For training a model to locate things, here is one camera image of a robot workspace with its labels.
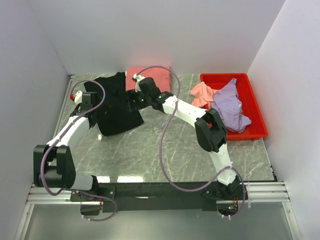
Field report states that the black t shirt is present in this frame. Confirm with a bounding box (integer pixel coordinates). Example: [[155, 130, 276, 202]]
[[94, 72, 144, 137]]

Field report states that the crumpled salmon t shirt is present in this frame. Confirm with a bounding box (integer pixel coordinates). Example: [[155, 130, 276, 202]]
[[190, 82, 218, 108]]

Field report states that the folded pink t shirt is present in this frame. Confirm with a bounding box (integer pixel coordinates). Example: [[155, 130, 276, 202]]
[[125, 67, 171, 92]]

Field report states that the purple cable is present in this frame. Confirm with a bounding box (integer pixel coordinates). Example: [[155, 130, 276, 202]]
[[39, 80, 119, 222], [136, 64, 247, 218]]

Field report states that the red plastic bin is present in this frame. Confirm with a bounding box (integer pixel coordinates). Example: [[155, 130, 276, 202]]
[[200, 73, 268, 141]]

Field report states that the aluminium frame rail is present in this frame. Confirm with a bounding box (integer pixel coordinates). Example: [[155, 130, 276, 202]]
[[25, 182, 290, 205]]

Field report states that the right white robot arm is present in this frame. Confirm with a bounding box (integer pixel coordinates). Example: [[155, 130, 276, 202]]
[[129, 88, 246, 200]]

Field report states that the crumpled lavender t shirt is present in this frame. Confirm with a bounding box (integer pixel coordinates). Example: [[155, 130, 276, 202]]
[[211, 78, 252, 133]]

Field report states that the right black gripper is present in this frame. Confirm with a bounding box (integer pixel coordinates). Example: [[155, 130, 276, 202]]
[[124, 89, 151, 113]]

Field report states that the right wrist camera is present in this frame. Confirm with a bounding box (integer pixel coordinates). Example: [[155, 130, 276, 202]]
[[132, 73, 160, 95]]

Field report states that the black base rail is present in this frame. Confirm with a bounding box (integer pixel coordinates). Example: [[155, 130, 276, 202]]
[[69, 181, 251, 214]]

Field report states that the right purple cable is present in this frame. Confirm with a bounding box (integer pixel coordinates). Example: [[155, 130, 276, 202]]
[[136, 64, 247, 218]]

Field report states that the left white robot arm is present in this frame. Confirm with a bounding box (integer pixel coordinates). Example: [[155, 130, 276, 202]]
[[33, 91, 103, 201]]

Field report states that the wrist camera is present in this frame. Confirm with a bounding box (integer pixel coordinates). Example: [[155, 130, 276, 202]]
[[132, 73, 160, 95], [69, 90, 99, 106]]

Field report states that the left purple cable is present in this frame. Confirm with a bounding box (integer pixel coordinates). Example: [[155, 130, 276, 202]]
[[39, 80, 119, 222]]

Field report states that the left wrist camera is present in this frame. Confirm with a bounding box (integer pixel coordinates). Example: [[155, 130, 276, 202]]
[[69, 90, 99, 106]]

